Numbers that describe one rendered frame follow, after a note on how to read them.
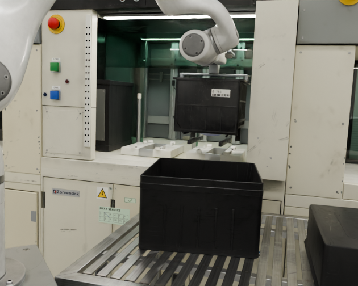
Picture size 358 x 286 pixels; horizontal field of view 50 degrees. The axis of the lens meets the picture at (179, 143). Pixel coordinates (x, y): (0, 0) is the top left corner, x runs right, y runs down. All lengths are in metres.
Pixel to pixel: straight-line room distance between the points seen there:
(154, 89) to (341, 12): 1.28
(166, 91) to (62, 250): 1.10
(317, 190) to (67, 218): 0.89
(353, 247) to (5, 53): 0.67
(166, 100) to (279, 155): 1.16
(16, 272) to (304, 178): 0.85
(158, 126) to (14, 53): 1.63
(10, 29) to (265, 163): 0.80
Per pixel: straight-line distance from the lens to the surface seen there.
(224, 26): 1.07
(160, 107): 2.25
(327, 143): 1.25
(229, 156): 1.47
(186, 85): 1.28
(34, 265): 0.87
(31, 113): 1.54
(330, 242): 0.77
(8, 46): 0.71
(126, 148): 1.58
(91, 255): 0.90
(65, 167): 1.48
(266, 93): 1.19
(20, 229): 1.65
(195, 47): 1.06
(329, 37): 1.25
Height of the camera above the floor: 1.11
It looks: 7 degrees down
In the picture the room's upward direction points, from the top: 2 degrees clockwise
